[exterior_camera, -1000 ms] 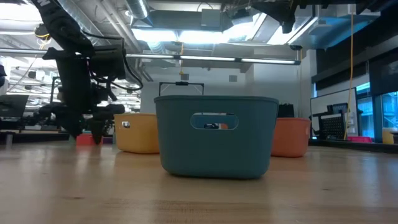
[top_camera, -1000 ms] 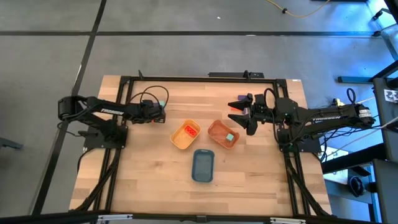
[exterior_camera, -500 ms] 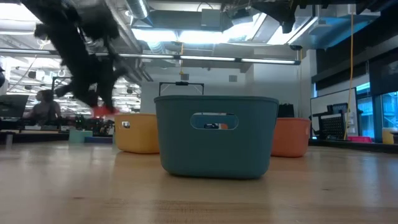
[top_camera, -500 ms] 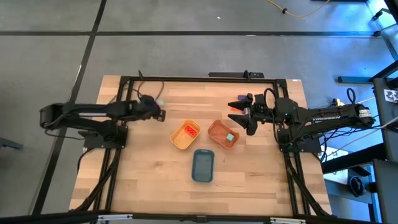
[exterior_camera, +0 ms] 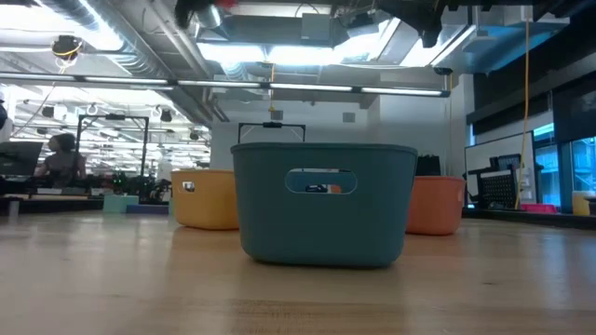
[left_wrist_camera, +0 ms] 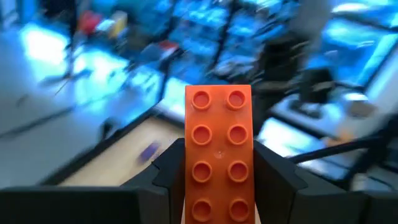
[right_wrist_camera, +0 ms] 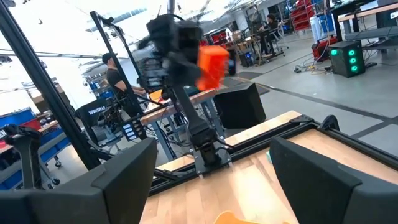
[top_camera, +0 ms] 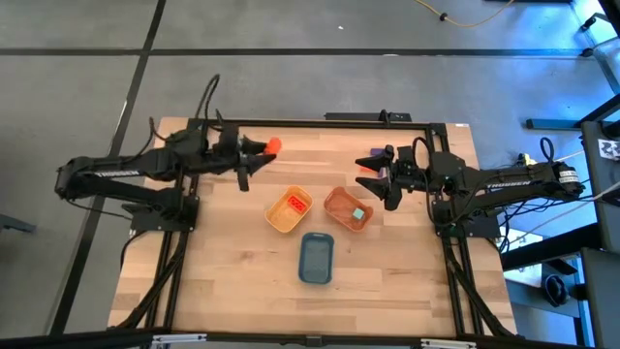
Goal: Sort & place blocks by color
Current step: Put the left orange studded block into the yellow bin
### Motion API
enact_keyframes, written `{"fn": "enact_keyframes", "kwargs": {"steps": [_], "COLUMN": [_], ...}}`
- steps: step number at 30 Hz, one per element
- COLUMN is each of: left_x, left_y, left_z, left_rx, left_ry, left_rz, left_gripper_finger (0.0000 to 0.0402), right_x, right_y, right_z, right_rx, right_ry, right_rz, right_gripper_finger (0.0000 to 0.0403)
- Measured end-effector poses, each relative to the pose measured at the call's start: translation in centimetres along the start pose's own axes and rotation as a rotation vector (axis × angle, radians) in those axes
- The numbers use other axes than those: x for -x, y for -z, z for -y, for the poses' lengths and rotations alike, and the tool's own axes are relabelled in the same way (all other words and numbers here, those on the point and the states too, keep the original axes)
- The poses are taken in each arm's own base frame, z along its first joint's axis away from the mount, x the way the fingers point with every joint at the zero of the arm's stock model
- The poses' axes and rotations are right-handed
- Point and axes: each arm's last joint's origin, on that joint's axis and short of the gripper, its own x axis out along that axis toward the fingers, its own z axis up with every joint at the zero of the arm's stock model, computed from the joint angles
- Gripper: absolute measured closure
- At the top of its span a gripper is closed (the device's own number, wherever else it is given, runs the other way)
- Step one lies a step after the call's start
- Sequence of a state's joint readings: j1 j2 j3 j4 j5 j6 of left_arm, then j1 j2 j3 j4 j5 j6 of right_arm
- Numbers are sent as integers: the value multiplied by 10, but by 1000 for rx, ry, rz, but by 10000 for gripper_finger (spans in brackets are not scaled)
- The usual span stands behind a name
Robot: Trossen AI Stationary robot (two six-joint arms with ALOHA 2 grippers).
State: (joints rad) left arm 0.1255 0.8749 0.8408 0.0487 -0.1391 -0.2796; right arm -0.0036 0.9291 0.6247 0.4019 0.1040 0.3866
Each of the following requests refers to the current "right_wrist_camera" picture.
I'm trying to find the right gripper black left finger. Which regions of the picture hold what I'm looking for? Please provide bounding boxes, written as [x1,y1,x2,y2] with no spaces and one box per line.
[0,136,158,224]

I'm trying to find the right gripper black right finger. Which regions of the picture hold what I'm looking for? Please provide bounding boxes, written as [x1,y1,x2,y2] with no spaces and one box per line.
[269,136,398,224]

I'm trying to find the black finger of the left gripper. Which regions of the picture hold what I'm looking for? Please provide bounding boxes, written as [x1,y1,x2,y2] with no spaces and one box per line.
[167,60,203,88]

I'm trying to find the orange studded block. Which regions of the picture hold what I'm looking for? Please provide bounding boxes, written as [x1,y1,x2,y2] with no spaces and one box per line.
[195,45,230,91]

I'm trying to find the wooden workbench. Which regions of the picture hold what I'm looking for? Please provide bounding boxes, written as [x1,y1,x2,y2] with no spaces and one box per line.
[139,88,218,159]

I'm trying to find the black lit button panel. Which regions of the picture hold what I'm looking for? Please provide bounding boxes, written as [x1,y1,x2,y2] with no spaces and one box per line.
[122,123,140,142]

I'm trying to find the black floor mat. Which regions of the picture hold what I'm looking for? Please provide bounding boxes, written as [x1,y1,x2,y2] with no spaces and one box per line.
[231,70,271,96]

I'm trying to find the black storage box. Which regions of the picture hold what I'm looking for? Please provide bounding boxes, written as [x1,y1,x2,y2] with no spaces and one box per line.
[213,82,267,130]

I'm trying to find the person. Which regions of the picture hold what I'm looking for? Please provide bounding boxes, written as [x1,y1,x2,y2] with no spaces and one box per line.
[101,52,147,118]
[259,13,280,55]

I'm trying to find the black chair white lettering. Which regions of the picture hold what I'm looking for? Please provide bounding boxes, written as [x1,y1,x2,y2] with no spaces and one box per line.
[74,98,125,147]

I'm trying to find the yellow plastic tray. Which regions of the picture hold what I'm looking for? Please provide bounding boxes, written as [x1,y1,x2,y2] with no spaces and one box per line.
[213,210,292,224]

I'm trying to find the red shelf rack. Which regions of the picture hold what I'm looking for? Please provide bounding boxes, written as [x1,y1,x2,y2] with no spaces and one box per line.
[289,0,317,32]

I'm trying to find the blue storage bins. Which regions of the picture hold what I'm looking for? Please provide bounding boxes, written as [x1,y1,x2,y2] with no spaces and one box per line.
[0,107,71,190]

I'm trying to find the black computer tower green fans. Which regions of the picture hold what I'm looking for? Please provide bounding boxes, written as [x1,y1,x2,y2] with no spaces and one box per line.
[328,40,366,78]

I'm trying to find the white barrel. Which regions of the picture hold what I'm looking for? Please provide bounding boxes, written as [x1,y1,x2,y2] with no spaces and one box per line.
[310,15,324,43]

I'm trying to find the red tool case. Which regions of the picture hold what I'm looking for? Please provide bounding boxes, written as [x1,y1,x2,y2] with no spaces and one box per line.
[312,36,338,62]

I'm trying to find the wooden bench top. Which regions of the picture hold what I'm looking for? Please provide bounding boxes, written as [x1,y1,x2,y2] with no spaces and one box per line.
[337,2,398,22]

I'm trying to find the small black frame bracket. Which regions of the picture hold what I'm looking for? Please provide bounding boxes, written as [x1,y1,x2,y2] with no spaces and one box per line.
[320,114,341,132]

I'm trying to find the black aluminium table frame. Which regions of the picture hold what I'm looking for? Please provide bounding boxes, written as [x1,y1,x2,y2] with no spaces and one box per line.
[0,0,398,197]

